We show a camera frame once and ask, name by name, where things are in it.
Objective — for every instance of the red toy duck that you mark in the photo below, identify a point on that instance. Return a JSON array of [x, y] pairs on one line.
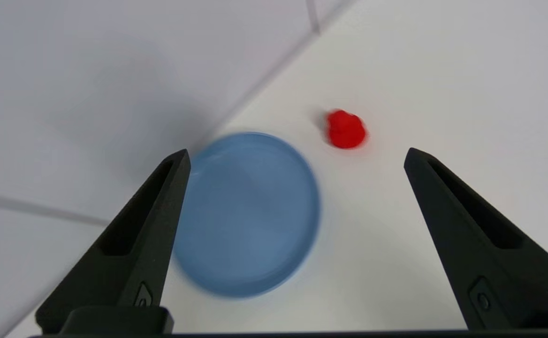
[[345, 130]]

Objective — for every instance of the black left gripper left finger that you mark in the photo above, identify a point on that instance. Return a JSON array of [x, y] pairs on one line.
[[124, 253]]

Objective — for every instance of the blue round plate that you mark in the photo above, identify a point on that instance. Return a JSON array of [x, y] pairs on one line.
[[248, 213]]

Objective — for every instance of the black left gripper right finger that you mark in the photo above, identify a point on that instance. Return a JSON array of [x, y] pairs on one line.
[[480, 239]]

